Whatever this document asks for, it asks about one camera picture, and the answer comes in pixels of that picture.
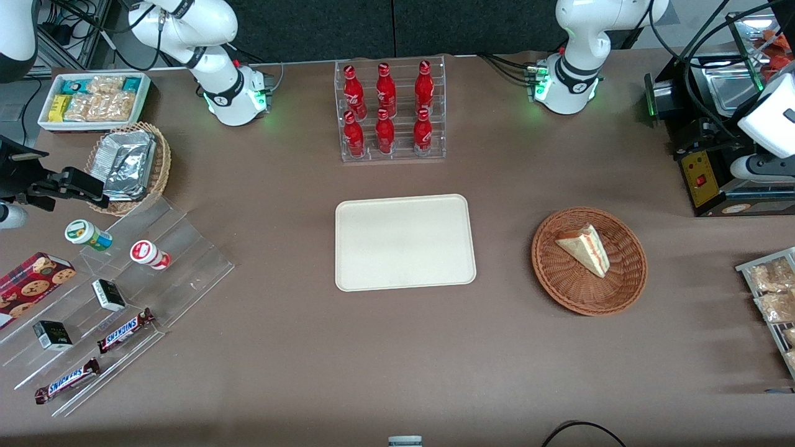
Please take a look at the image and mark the black right base cables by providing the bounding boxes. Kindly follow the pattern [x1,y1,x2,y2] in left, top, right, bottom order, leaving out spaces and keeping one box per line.
[230,42,286,81]

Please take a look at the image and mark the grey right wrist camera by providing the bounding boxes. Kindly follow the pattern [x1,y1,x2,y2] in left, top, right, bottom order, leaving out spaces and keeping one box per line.
[0,204,29,230]

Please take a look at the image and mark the steel warmer pan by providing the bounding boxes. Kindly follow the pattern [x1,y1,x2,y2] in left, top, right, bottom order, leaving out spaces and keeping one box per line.
[702,61,766,116]

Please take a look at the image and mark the green lid yogurt cup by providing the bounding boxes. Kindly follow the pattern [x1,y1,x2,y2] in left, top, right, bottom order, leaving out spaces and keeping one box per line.
[65,219,114,251]

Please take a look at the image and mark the orange red fried food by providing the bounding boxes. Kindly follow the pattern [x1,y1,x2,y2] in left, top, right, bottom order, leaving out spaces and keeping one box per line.
[761,28,795,69]

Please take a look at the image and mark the black base cables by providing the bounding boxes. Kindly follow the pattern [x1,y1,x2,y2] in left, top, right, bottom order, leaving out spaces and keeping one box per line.
[477,53,542,84]
[230,42,286,81]

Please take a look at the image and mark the triangular sandwich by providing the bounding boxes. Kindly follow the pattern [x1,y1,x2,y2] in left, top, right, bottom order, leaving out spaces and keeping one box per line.
[555,223,611,278]

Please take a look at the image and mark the silver foil packet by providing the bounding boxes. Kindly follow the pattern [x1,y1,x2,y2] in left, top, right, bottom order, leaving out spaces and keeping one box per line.
[98,130,156,157]
[101,152,154,201]

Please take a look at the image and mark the red lid yogurt cup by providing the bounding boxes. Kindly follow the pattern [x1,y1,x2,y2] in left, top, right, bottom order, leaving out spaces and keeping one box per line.
[130,240,171,271]

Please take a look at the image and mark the small black box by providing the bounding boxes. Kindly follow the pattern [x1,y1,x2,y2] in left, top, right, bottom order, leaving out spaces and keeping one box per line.
[92,279,127,312]
[32,320,73,351]

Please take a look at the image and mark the clear granola bag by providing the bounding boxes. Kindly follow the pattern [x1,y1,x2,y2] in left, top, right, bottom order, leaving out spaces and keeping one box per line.
[87,76,125,97]
[87,92,134,122]
[65,94,94,122]

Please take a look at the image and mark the clear acrylic stepped display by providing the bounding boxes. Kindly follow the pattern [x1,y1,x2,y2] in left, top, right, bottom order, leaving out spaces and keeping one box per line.
[0,197,235,418]

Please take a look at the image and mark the black table edge cable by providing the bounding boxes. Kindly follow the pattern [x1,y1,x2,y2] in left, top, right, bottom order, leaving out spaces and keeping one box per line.
[540,420,628,447]

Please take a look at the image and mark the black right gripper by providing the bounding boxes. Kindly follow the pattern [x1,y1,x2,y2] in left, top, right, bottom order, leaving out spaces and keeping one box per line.
[0,137,111,210]

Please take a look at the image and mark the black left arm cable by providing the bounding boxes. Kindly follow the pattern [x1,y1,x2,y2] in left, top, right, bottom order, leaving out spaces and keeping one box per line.
[649,0,795,147]

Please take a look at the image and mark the red cola bottle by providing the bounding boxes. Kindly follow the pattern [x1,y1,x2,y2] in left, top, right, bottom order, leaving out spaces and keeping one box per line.
[376,63,397,117]
[415,60,434,115]
[343,111,365,158]
[413,107,433,156]
[375,109,396,155]
[343,65,367,120]

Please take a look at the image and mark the cream rectangular tray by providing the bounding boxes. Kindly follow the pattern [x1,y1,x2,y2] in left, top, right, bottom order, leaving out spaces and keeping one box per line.
[335,194,477,292]

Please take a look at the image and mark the white plastic snack bin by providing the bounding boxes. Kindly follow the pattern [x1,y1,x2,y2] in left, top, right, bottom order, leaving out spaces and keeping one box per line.
[37,73,152,133]

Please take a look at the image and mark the aluminium frame post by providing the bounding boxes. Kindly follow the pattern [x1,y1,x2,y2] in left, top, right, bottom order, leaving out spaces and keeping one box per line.
[37,0,114,70]

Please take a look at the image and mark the Snickers chocolate bar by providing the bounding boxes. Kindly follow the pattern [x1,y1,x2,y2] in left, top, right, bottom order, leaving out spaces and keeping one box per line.
[97,308,156,354]
[34,358,101,405]

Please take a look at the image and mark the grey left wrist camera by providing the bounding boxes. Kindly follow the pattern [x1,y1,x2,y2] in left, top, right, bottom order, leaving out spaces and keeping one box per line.
[730,155,795,184]

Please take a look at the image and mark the black food warmer appliance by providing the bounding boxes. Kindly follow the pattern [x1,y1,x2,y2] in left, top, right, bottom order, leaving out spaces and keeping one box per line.
[643,12,795,218]

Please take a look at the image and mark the red cookie box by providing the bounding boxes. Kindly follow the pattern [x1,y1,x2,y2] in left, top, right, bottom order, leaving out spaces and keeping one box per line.
[0,251,76,330]

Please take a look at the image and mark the clear acrylic bottle rack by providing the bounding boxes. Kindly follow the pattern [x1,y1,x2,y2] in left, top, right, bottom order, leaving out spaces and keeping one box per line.
[334,55,447,163]

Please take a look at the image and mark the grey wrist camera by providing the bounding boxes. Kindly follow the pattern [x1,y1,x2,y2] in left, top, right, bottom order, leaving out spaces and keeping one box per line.
[730,155,795,184]
[0,204,29,230]

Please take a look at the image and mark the black left base cables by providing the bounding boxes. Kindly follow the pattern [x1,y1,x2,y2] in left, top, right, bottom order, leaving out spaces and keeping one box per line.
[477,53,542,84]

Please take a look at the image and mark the tray of packaged snacks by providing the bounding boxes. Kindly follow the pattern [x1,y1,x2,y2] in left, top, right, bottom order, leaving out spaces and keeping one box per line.
[736,247,795,379]

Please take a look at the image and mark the light wicker basket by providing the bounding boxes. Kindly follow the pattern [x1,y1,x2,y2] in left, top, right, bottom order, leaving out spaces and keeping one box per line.
[84,122,172,217]

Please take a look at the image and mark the round brown wicker basket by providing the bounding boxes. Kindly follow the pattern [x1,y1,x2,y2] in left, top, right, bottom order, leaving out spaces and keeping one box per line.
[531,207,648,317]

